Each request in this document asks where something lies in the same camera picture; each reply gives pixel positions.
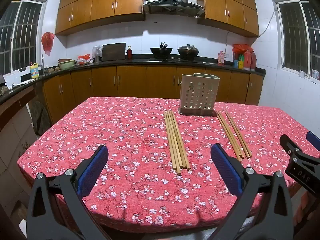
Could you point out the yellow detergent bottle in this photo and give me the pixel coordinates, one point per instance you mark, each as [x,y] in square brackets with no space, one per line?
[34,72]

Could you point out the red plastic bag on counter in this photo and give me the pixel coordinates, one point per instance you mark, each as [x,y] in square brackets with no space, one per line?
[83,58]

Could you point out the beige perforated chopstick holder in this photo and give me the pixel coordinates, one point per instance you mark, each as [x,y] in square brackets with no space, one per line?
[197,97]

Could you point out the wok with metal lid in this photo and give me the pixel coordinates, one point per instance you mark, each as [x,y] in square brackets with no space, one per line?
[188,51]

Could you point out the barred window beside bottles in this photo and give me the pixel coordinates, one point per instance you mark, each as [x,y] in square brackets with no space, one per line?
[295,37]

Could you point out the small red bottle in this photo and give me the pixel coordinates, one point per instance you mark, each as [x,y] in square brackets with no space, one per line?
[129,53]

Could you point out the wooden chopstick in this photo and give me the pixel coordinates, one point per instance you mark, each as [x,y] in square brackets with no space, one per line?
[176,141]
[171,145]
[230,134]
[236,135]
[180,138]
[239,133]

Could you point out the black kitchen countertop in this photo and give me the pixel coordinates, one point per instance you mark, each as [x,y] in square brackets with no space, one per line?
[212,61]

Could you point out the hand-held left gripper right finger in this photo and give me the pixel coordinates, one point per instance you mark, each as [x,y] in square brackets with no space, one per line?
[225,165]

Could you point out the wooden lower kitchen cabinets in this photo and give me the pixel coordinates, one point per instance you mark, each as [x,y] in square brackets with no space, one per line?
[130,80]

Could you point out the green plastic basin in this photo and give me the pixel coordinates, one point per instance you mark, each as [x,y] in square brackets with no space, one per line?
[66,65]

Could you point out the steel range hood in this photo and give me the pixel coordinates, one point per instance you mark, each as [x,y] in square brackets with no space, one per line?
[172,3]

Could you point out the barred window beside sink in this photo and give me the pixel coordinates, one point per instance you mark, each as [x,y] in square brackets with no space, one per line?
[25,35]

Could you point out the red plastic bag over bottles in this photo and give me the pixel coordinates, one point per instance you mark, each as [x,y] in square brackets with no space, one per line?
[241,48]

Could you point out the pink plastic bottle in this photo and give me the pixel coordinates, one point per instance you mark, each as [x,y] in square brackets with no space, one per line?
[221,59]

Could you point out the white cloth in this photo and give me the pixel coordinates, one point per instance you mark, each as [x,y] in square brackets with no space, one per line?
[25,82]

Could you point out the green carton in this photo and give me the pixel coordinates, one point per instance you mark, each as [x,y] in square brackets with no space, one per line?
[241,61]

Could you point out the wooden upper wall cabinets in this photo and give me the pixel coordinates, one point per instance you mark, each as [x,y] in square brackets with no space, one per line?
[105,5]

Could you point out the red plastic bag on wall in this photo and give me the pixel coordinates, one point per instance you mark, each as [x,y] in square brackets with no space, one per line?
[47,41]

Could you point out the black open wok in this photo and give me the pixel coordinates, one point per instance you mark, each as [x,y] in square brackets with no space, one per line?
[161,52]

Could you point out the black gas stove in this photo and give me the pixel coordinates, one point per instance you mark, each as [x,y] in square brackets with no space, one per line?
[175,59]

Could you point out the dark wooden cutting board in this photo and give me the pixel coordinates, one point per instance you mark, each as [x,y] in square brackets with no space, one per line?
[113,52]

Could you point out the red floral tablecloth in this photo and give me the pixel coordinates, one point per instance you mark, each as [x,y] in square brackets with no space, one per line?
[112,130]

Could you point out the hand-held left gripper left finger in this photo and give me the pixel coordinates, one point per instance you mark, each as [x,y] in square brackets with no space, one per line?
[92,167]

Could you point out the blue yellow box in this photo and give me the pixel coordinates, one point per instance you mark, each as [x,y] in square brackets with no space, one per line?
[236,64]

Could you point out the clear plastic bag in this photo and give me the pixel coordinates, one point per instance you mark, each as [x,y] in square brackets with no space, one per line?
[97,53]

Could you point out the metal faucet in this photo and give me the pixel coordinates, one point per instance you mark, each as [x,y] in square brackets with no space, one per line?
[42,63]

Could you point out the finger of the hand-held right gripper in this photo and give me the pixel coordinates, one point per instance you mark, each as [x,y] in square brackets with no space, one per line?
[300,148]
[313,140]

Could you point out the white mug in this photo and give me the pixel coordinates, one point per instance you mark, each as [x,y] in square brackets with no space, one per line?
[302,74]

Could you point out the large red bottle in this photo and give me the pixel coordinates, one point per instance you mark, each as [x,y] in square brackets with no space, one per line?
[253,61]
[247,61]

